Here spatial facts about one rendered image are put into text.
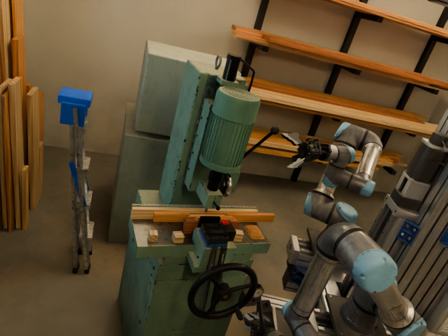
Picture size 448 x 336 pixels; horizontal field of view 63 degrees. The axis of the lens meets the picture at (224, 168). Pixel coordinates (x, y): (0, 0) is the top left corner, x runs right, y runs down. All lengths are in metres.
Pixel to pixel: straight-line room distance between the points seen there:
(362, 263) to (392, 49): 3.71
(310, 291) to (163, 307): 0.71
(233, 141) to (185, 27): 2.43
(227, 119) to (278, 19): 2.64
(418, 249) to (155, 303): 1.11
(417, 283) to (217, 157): 1.00
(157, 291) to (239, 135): 0.75
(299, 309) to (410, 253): 0.56
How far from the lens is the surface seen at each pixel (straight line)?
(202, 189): 1.61
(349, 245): 1.13
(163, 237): 1.53
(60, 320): 2.39
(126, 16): 3.70
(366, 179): 1.71
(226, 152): 1.43
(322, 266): 1.26
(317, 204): 1.91
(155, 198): 1.95
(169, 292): 1.68
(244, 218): 1.75
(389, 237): 1.69
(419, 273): 1.78
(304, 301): 1.35
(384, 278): 1.14
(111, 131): 3.99
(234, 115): 1.37
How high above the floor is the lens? 1.83
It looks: 25 degrees down
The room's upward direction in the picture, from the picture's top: 16 degrees clockwise
